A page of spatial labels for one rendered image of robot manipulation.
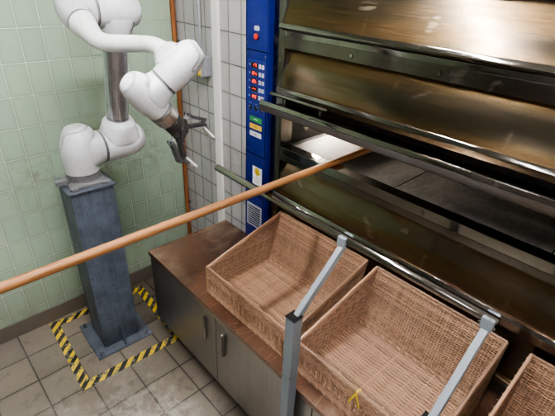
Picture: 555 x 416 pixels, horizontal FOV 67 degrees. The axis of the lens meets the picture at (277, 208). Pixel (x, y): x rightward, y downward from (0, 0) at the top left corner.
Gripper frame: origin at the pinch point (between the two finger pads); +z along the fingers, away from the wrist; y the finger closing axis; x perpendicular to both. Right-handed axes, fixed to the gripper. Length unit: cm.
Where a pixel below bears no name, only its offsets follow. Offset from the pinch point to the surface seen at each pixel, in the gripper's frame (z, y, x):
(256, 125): 35, -33, -13
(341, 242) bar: 13, 13, 64
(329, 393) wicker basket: 46, 59, 70
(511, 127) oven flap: 9, -37, 99
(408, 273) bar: 12, 15, 88
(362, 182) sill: 39, -20, 49
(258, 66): 14, -52, -10
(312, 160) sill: 40, -25, 22
